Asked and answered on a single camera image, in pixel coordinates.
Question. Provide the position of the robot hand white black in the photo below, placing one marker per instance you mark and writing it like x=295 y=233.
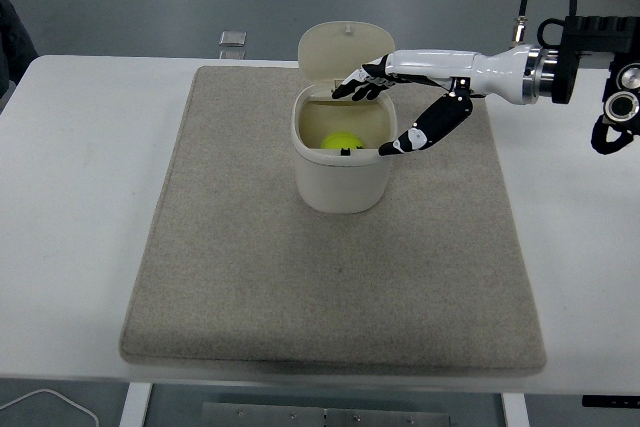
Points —
x=435 y=63

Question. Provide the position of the black flat panel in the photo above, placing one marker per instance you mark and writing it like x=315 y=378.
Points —
x=610 y=401

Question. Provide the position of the person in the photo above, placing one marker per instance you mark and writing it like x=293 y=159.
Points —
x=15 y=47

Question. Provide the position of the beige fabric mat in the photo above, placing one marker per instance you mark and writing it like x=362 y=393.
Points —
x=325 y=287

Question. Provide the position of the cream plastic bin with lid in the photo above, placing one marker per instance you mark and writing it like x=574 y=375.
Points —
x=340 y=184

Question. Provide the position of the white table leg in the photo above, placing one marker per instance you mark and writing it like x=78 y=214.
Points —
x=515 y=409
x=135 y=404

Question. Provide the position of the small clear square tile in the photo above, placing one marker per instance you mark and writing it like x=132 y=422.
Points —
x=232 y=54
x=233 y=37

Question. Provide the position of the yellow tennis ball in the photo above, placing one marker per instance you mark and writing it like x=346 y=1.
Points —
x=340 y=141

